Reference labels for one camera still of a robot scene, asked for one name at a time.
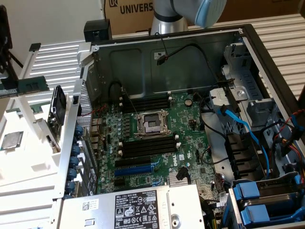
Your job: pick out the silver finned heatsink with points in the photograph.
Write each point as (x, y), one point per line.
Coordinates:
(183, 182)

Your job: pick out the cardboard box with black lettering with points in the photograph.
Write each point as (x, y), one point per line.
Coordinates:
(128, 21)

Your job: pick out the black plastic card guide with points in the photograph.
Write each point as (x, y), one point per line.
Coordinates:
(240, 152)

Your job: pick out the green motherboard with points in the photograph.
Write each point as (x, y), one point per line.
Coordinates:
(190, 133)

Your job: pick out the short black expansion slot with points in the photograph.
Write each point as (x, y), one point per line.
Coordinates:
(119, 182)

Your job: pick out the graphics card with black fan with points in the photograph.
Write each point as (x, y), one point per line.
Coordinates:
(58, 105)

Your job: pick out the blue disk bay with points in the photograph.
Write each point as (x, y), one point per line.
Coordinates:
(247, 190)

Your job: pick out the silver port block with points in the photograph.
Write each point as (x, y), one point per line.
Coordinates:
(95, 124)

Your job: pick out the silver power supply with label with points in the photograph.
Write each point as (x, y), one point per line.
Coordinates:
(95, 214)

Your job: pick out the grey metal drive cage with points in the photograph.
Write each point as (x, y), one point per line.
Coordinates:
(259, 109)

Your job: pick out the black box device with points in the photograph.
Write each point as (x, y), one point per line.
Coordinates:
(97, 28)

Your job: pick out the metal CPU socket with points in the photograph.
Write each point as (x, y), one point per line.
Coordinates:
(152, 124)

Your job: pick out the green RAM stick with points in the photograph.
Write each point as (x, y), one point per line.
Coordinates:
(33, 83)
(37, 109)

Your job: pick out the silver CPU chip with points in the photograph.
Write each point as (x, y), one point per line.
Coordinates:
(12, 142)

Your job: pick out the white parts rack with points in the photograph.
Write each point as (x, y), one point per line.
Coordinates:
(31, 143)

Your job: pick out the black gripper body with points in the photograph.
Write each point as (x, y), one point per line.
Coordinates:
(3, 35)

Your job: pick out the long black expansion slot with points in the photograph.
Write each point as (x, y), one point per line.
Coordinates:
(133, 163)

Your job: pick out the blue expansion slot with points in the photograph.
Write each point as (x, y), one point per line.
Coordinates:
(133, 170)

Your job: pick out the silver coin battery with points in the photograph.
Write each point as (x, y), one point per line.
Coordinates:
(189, 102)

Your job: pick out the thin metal locking lever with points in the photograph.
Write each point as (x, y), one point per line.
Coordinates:
(130, 101)

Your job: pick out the blue slot retainer clip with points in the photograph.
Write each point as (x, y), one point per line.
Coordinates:
(76, 149)
(74, 161)
(79, 130)
(72, 174)
(69, 187)

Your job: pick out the black plastic end cap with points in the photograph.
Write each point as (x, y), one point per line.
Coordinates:
(35, 47)

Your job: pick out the open grey PC case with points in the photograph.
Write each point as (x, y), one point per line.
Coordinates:
(190, 71)

